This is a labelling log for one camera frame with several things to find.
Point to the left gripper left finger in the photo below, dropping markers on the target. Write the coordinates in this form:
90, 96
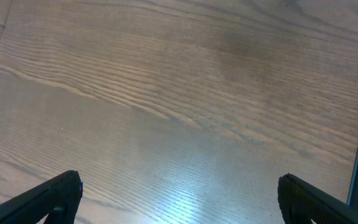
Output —
56, 201

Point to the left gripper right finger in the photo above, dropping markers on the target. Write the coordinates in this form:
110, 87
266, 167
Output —
302, 203

